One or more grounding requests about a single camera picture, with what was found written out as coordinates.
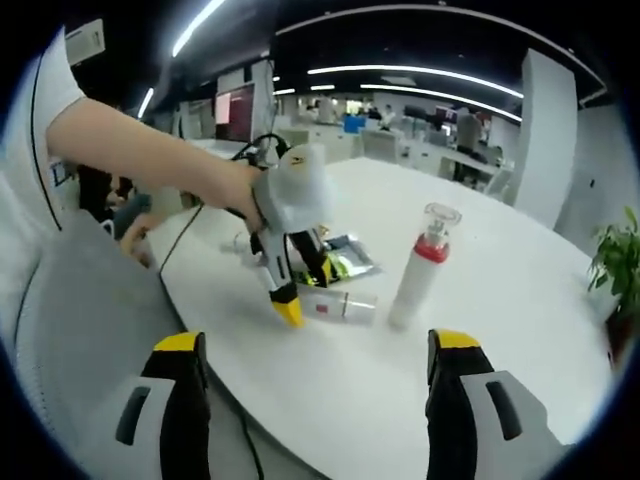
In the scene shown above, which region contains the green black skincare mask packet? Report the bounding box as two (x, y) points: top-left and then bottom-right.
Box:
(294, 232), (384, 290)

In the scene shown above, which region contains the thin black chest cable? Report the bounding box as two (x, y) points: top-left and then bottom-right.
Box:
(28, 57), (65, 232)

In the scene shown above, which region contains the green potted plant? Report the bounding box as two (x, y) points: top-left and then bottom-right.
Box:
(587, 206), (640, 321)

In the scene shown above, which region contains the red label skincare bottle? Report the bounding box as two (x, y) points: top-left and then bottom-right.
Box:
(301, 289), (379, 327)

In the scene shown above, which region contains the computer monitor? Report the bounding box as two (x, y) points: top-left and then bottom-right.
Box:
(214, 83), (257, 145)

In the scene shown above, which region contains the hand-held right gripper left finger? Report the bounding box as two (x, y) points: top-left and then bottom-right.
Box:
(82, 330), (212, 480)

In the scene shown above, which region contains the grey mesh chair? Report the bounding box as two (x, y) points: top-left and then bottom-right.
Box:
(0, 209), (211, 480)

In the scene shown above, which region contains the person's left hand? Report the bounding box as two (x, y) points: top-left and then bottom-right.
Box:
(214, 166), (265, 235)

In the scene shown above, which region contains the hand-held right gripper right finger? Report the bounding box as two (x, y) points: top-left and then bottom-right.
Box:
(424, 328), (576, 480)

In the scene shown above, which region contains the red collar skincare spray bottle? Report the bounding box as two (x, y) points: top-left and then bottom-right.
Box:
(388, 201), (463, 332)

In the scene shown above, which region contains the person's white shirt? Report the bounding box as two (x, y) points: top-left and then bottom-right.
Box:
(0, 27), (94, 341)

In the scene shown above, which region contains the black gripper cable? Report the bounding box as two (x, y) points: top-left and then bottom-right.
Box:
(158, 132), (290, 292)

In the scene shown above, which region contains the ceiling light strip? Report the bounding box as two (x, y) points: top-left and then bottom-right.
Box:
(359, 82), (524, 124)
(307, 63), (525, 100)

